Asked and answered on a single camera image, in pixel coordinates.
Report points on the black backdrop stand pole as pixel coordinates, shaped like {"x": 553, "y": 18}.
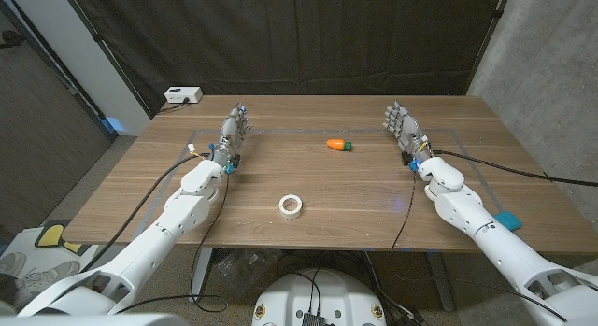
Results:
{"x": 96, "y": 36}
{"x": 488, "y": 43}

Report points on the orange toy carrot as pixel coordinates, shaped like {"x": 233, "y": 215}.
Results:
{"x": 335, "y": 144}

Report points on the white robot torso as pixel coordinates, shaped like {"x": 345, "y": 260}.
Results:
{"x": 289, "y": 298}

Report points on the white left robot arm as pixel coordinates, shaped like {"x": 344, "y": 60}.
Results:
{"x": 154, "y": 242}

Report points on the clear plastic bag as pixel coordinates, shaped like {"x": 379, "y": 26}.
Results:
{"x": 243, "y": 270}

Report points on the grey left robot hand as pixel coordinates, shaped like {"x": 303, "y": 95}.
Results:
{"x": 231, "y": 130}

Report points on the white power outlet box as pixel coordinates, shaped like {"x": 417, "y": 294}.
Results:
{"x": 183, "y": 94}

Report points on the grey sneaker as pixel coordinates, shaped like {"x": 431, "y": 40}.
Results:
{"x": 11, "y": 264}
{"x": 44, "y": 281}

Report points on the black backdrop curtain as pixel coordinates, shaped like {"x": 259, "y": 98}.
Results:
{"x": 289, "y": 36}

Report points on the white tape roll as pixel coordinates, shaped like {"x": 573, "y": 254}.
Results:
{"x": 282, "y": 211}

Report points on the grey tape outline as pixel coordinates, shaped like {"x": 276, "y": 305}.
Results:
{"x": 303, "y": 130}

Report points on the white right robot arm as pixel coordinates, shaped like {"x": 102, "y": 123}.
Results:
{"x": 490, "y": 242}

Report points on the yellow and black floor pad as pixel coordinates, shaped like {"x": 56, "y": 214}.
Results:
{"x": 50, "y": 236}

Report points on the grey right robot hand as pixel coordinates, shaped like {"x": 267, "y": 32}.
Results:
{"x": 404, "y": 127}

